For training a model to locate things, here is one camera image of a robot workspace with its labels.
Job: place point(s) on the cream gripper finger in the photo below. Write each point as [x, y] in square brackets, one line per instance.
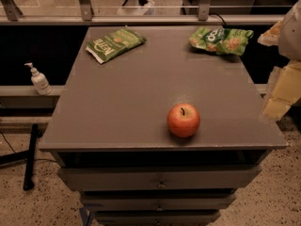
[283, 91]
[270, 37]

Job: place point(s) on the green jalapeno chip bag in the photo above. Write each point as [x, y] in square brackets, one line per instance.
[114, 44]

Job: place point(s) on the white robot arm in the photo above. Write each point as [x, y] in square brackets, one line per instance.
[289, 39]

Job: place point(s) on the green rice chip bag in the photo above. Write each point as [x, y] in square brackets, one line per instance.
[222, 41]

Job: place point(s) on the red apple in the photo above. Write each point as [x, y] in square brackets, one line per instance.
[183, 120]

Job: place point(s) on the white floor stand base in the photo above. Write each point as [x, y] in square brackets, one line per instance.
[136, 8]

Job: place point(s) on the grey drawer cabinet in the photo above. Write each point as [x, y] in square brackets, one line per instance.
[110, 137]

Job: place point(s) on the white pump lotion bottle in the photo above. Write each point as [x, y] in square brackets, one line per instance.
[39, 80]

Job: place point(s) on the black stand leg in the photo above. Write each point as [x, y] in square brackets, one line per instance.
[28, 156]

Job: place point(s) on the metal railing frame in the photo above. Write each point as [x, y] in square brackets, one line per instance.
[115, 12]

